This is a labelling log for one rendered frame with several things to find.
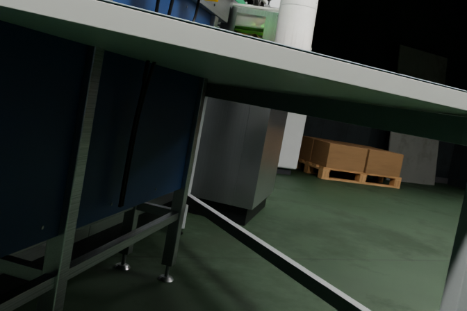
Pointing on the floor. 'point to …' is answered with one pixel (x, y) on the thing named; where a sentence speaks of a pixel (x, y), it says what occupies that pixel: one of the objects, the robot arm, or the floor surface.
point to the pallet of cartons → (349, 162)
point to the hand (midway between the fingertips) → (256, 14)
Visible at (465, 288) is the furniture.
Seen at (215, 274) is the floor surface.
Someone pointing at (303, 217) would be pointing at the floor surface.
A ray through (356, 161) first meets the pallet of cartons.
